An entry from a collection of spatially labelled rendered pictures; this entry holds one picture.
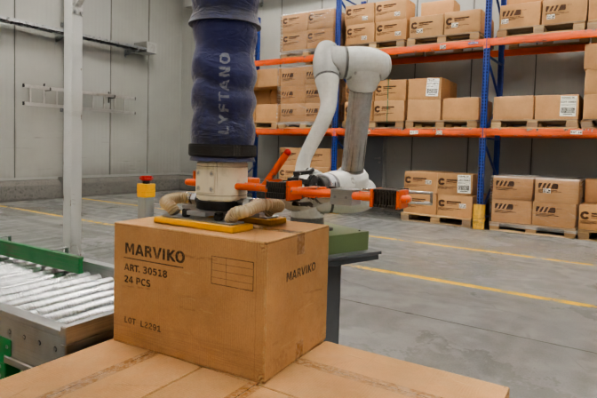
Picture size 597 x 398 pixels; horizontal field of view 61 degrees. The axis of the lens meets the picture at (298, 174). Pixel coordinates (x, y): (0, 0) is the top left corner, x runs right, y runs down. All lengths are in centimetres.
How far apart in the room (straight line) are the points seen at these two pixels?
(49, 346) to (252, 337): 75
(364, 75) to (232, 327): 113
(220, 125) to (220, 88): 12
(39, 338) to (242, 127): 99
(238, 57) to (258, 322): 81
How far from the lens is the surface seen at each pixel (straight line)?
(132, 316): 180
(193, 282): 159
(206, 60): 165
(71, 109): 518
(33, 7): 1210
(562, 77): 983
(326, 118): 198
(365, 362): 169
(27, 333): 205
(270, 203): 163
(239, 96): 164
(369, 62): 211
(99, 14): 1294
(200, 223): 161
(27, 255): 312
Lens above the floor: 120
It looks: 3 degrees down
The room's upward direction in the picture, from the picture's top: 2 degrees clockwise
